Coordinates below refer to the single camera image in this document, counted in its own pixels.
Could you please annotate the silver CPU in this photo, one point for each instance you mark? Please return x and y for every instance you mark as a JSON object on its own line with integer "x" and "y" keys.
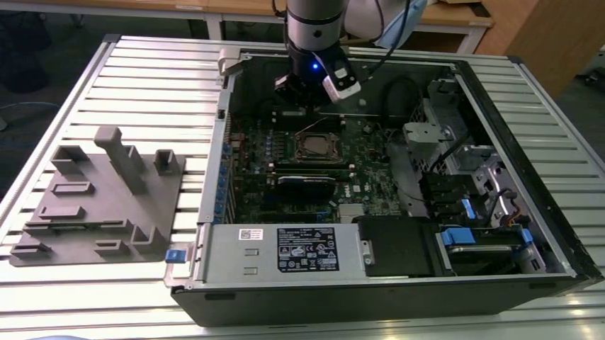
{"x": 318, "y": 145}

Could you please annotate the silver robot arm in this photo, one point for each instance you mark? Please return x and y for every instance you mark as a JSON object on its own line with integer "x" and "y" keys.
{"x": 314, "y": 25}

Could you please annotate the CPU socket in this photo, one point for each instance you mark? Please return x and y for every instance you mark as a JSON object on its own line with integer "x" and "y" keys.
{"x": 318, "y": 160}

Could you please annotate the black RAM slot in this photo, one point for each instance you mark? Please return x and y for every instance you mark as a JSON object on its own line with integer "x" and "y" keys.
{"x": 309, "y": 163}

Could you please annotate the metal drive cage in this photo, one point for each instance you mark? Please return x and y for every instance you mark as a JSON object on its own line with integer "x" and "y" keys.
{"x": 437, "y": 110}

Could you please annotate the black graphics card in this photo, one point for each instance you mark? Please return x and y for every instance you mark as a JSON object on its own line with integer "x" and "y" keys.
{"x": 307, "y": 191}

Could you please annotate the green motherboard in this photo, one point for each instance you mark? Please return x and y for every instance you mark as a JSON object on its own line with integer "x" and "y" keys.
{"x": 373, "y": 184}

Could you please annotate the silver chipset heatsink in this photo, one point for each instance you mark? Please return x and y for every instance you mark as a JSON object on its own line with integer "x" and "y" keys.
{"x": 351, "y": 209}

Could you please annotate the wooden desk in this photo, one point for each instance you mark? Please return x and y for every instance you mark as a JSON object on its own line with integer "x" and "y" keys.
{"x": 464, "y": 19}

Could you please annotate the white barcode sticker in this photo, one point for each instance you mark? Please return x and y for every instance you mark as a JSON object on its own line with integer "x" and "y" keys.
{"x": 250, "y": 234}

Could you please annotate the black label sticker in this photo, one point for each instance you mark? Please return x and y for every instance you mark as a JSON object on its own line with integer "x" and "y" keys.
{"x": 307, "y": 249}

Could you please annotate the grey power supply unit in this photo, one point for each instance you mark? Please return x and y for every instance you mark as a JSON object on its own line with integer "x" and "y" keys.
{"x": 227, "y": 258}

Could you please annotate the wooden cabinet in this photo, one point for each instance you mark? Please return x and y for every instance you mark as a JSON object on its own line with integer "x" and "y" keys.
{"x": 544, "y": 35}

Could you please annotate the hard disk in blue carrier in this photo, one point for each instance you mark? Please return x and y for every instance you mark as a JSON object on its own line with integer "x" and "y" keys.
{"x": 457, "y": 236}

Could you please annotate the grey parts rack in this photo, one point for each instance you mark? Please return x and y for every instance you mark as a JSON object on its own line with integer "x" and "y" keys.
{"x": 108, "y": 212}

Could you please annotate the blue case latch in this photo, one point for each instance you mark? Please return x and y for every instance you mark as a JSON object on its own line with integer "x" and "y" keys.
{"x": 175, "y": 256}

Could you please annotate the black chair base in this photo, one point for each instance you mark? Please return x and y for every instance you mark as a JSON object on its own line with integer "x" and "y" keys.
{"x": 590, "y": 74}

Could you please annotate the black PC case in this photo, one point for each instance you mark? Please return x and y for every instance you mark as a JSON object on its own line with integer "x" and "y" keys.
{"x": 330, "y": 308}

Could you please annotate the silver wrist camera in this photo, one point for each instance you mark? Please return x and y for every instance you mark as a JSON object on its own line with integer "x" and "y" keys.
{"x": 342, "y": 83}

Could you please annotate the silver metal bracket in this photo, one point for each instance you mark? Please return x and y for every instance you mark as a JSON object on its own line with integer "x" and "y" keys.
{"x": 422, "y": 136}

